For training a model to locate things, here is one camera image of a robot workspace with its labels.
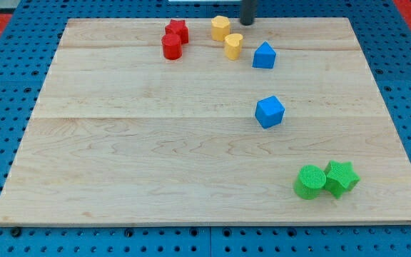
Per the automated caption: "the blue cube block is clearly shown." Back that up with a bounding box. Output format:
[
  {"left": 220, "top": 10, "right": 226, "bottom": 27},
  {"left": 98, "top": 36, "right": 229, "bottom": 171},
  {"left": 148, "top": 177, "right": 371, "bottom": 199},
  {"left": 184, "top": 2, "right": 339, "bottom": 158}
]
[{"left": 255, "top": 96, "right": 285, "bottom": 129}]

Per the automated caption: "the red star block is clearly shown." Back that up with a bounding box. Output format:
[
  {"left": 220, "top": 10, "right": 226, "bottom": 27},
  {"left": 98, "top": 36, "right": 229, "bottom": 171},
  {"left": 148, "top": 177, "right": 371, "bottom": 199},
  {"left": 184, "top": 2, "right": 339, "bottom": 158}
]
[{"left": 165, "top": 19, "right": 189, "bottom": 44}]

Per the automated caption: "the yellow heart block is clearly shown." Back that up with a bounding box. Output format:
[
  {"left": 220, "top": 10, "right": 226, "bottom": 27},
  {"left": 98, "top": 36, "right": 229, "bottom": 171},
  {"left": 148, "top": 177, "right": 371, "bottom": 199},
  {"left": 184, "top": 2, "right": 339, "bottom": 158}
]
[{"left": 224, "top": 34, "right": 243, "bottom": 61}]

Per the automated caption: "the green cylinder block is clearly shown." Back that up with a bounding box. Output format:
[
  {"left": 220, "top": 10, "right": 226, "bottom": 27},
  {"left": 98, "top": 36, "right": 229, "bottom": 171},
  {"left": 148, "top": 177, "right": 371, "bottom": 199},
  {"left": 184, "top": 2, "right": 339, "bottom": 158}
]
[{"left": 293, "top": 165, "right": 326, "bottom": 200}]

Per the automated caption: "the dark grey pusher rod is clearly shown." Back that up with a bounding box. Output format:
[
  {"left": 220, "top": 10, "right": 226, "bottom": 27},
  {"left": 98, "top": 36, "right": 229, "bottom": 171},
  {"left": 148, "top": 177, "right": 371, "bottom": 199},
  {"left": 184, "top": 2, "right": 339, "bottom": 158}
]
[{"left": 239, "top": 0, "right": 258, "bottom": 26}]

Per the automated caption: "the yellow hexagon block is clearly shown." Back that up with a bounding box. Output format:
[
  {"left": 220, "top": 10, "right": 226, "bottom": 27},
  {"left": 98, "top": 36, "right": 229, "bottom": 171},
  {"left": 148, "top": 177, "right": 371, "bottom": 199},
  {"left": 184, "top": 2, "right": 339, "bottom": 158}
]
[{"left": 211, "top": 16, "right": 230, "bottom": 41}]

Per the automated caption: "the blue triangular prism block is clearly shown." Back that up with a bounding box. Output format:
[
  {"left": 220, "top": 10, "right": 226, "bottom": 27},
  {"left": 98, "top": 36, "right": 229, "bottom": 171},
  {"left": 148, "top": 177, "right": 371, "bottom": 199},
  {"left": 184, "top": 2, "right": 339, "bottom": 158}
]
[{"left": 252, "top": 41, "right": 276, "bottom": 69}]

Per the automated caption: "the light wooden board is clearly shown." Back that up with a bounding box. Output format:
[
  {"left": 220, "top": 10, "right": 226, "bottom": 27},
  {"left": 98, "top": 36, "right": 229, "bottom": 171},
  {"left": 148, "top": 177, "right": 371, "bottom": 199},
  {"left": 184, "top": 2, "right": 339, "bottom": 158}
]
[{"left": 0, "top": 18, "right": 411, "bottom": 227}]

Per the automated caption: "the green star block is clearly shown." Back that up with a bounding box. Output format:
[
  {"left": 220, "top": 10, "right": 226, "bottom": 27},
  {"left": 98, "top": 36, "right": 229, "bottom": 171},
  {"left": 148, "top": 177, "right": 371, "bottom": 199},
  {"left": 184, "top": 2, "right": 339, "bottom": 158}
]
[{"left": 324, "top": 160, "right": 360, "bottom": 199}]

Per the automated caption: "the red cylinder block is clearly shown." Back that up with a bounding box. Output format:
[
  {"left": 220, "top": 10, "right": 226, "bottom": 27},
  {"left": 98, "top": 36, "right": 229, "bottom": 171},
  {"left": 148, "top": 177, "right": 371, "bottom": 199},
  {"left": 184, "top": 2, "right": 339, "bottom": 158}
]
[{"left": 161, "top": 34, "right": 182, "bottom": 60}]

